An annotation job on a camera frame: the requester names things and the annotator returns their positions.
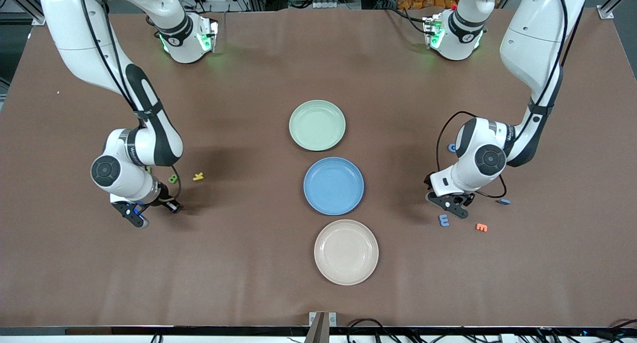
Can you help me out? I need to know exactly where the blue plate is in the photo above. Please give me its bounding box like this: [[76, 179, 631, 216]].
[[303, 157, 365, 216]]

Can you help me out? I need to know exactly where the beige plate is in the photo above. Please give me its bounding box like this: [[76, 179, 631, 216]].
[[314, 220, 379, 286]]

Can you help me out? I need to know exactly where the pale green plate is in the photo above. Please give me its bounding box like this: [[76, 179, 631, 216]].
[[289, 100, 346, 151]]

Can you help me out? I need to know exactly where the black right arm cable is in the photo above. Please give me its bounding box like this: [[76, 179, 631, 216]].
[[80, 0, 183, 207]]

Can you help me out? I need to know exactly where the black table edge rail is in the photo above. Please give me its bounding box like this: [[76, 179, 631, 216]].
[[0, 326, 637, 338]]

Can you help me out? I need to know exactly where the black cable loop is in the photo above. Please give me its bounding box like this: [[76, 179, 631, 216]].
[[347, 318, 399, 343]]

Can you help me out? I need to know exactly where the grey metal camera bracket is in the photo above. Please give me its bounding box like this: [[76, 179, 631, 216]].
[[309, 311, 338, 343]]

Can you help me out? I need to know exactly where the aluminium frame post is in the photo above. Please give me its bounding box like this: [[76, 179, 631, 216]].
[[0, 0, 46, 26], [597, 0, 637, 20]]

